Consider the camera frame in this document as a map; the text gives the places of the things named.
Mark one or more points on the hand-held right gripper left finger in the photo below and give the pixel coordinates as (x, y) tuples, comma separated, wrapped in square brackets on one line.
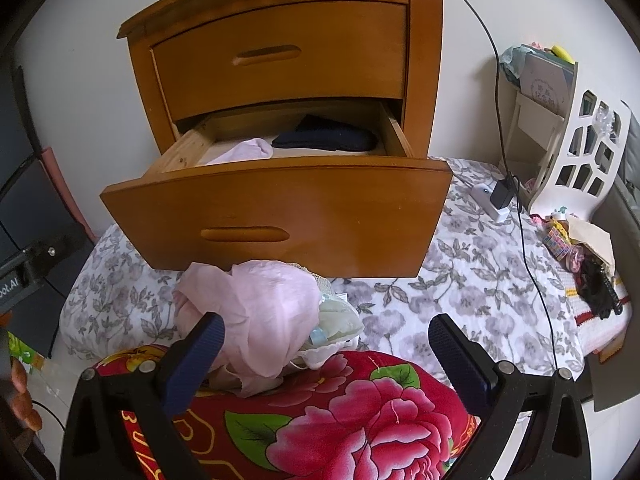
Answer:
[(197, 360)]

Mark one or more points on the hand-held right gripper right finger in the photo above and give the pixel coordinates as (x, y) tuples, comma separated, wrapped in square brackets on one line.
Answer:
[(460, 365)]

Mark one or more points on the white lace garment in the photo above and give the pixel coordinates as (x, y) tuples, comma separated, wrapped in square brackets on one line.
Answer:
[(340, 322)]

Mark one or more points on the navy garment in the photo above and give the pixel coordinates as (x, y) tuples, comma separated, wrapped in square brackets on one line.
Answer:
[(325, 137)]

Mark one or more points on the person's left hand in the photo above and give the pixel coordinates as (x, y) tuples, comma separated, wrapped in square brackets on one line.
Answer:
[(24, 395)]

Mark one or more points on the grey floral quilt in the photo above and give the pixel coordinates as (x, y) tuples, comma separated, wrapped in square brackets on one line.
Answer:
[(450, 285)]

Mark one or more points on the green printed packet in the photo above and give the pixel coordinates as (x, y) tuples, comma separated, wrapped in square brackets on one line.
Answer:
[(27, 355)]

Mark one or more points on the red floral blanket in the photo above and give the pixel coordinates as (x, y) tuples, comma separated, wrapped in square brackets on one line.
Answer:
[(350, 410)]

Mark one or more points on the striped knit mat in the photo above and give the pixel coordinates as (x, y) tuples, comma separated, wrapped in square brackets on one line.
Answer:
[(600, 335)]

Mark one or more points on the black cloth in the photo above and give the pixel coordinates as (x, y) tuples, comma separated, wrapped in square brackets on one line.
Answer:
[(592, 285)]

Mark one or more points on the pink round case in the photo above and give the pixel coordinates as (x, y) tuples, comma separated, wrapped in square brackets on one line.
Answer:
[(575, 258)]

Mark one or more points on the colourful checkered box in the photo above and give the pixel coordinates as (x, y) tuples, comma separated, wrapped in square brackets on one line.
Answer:
[(557, 240)]

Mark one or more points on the black remote control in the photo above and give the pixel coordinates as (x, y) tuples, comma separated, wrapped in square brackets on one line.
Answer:
[(612, 295)]

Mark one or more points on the white power strip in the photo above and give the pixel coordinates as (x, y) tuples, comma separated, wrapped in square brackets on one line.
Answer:
[(481, 194)]

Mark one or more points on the black charger adapter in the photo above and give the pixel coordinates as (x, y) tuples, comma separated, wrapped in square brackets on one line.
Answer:
[(505, 192)]

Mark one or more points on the beige cloth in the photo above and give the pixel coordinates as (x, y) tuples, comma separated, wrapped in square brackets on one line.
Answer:
[(595, 240)]

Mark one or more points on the white cutout rack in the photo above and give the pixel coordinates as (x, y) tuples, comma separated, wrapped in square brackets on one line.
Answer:
[(550, 199)]

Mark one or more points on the wooden nightstand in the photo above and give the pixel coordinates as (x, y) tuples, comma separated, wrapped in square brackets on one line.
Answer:
[(427, 85)]

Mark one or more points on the teal cloth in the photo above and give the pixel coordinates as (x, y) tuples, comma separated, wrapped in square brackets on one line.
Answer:
[(511, 62)]

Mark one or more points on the yellow plastic item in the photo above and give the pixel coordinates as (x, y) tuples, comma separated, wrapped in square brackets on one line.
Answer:
[(562, 54)]

